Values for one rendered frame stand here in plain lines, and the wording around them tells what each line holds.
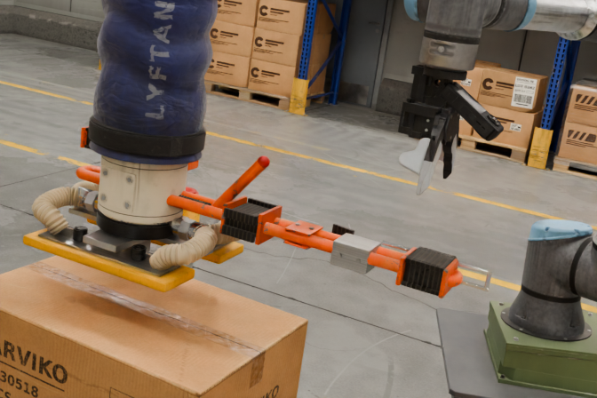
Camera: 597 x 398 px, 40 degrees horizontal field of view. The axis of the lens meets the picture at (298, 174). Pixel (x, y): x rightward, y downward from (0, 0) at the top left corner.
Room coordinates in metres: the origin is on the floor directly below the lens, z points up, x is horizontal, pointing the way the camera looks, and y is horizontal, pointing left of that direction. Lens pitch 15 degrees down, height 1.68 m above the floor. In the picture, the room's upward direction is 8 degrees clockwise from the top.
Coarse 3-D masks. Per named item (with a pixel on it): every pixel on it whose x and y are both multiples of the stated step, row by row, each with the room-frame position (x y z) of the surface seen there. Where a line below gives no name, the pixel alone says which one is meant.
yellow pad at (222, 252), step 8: (96, 224) 1.66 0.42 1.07; (152, 240) 1.60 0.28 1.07; (216, 248) 1.57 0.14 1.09; (224, 248) 1.58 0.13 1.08; (232, 248) 1.59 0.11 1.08; (240, 248) 1.61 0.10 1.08; (208, 256) 1.55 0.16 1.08; (216, 256) 1.54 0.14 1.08; (224, 256) 1.55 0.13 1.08; (232, 256) 1.58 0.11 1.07
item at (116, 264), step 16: (32, 240) 1.49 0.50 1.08; (48, 240) 1.49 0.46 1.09; (64, 240) 1.49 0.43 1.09; (80, 240) 1.49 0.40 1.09; (64, 256) 1.46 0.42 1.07; (80, 256) 1.44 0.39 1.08; (96, 256) 1.44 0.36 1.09; (112, 256) 1.44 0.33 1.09; (128, 256) 1.45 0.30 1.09; (144, 256) 1.44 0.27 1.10; (112, 272) 1.41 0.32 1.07; (128, 272) 1.40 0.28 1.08; (144, 272) 1.40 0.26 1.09; (160, 272) 1.40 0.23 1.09; (176, 272) 1.42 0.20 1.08; (192, 272) 1.44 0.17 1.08; (160, 288) 1.37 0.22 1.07
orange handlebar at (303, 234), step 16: (80, 176) 1.59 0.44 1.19; (96, 176) 1.58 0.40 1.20; (192, 208) 1.48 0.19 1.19; (208, 208) 1.47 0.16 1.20; (272, 224) 1.42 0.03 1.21; (288, 224) 1.44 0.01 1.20; (304, 224) 1.43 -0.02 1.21; (288, 240) 1.40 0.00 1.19; (304, 240) 1.38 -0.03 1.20; (320, 240) 1.38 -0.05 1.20; (384, 256) 1.33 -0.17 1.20; (400, 256) 1.36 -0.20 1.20
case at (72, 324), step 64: (0, 320) 1.45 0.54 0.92; (64, 320) 1.43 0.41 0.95; (128, 320) 1.47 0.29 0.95; (192, 320) 1.51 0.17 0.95; (256, 320) 1.55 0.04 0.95; (0, 384) 1.44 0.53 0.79; (64, 384) 1.37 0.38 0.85; (128, 384) 1.30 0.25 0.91; (192, 384) 1.27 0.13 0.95; (256, 384) 1.41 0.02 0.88
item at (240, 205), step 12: (228, 204) 1.45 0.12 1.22; (240, 204) 1.49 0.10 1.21; (252, 204) 1.50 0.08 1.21; (264, 204) 1.50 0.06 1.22; (228, 216) 1.43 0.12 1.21; (240, 216) 1.42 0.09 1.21; (252, 216) 1.41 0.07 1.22; (264, 216) 1.42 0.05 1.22; (276, 216) 1.46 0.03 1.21; (228, 228) 1.42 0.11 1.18; (240, 228) 1.42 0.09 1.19; (252, 228) 1.41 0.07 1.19; (252, 240) 1.40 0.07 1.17; (264, 240) 1.43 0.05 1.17
